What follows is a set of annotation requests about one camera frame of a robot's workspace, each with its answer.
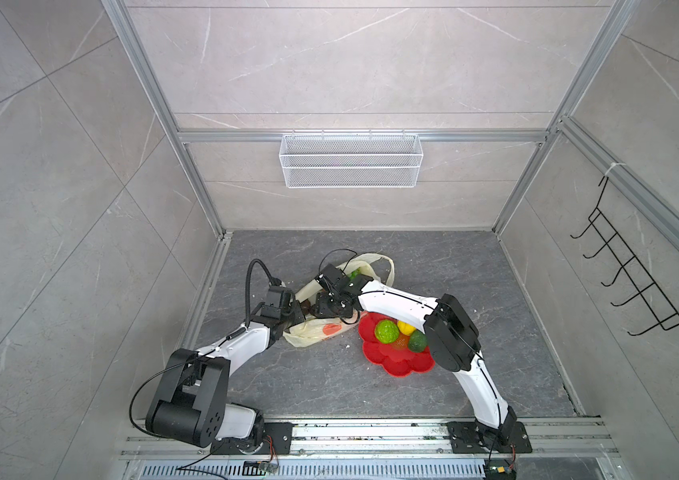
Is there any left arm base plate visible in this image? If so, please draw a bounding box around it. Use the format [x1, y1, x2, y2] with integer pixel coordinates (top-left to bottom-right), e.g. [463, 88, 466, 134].
[210, 422, 294, 456]

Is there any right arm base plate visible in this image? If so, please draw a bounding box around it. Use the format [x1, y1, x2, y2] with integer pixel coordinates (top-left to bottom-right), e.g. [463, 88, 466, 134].
[445, 419, 533, 454]

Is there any red flower-shaped plastic bowl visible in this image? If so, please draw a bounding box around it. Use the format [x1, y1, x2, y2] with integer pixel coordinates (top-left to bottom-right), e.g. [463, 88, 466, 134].
[359, 313, 435, 378]

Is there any green custard apple fake fruit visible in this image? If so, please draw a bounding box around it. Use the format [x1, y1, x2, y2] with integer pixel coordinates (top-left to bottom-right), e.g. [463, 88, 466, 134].
[373, 319, 401, 344]

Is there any yellow bell pepper fake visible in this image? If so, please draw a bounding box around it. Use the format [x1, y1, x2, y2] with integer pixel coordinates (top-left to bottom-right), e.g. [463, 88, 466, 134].
[397, 321, 417, 336]

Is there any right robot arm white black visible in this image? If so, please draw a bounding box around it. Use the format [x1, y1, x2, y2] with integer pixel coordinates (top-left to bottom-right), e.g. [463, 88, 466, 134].
[315, 265, 517, 452]

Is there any cream plastic bag fruit print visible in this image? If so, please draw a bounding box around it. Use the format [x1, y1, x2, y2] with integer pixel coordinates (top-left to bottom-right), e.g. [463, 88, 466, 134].
[283, 253, 395, 348]

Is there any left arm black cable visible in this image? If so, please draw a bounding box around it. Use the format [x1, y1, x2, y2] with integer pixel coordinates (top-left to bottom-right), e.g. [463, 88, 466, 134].
[243, 258, 283, 328]

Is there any black wire hook rack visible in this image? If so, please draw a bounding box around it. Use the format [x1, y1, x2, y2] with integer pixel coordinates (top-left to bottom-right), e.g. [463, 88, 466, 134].
[569, 175, 679, 337]

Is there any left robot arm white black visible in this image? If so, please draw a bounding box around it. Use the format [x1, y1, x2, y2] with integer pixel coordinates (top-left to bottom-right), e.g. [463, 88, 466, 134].
[144, 286, 304, 452]

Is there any white wire mesh basket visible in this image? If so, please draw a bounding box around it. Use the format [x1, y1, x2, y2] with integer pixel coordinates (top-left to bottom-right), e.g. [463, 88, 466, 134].
[278, 133, 423, 189]

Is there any dark green fake fruit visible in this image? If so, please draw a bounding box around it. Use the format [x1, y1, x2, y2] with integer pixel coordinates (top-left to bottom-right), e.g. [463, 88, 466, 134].
[407, 330, 429, 353]

